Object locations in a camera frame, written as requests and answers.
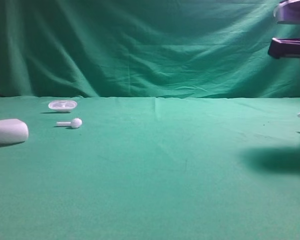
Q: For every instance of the green table cloth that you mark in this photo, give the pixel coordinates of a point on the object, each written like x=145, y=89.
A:
x=153, y=168

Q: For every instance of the white earbud case base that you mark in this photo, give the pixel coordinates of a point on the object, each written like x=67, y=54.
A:
x=62, y=106

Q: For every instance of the green cloth backdrop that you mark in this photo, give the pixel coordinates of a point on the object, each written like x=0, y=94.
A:
x=201, y=49

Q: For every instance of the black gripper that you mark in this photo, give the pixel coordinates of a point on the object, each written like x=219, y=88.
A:
x=280, y=48

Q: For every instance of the white earbud case lid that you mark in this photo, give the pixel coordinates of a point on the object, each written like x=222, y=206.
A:
x=13, y=131

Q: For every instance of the white stemmed earbud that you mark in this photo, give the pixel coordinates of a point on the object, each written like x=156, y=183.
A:
x=73, y=124

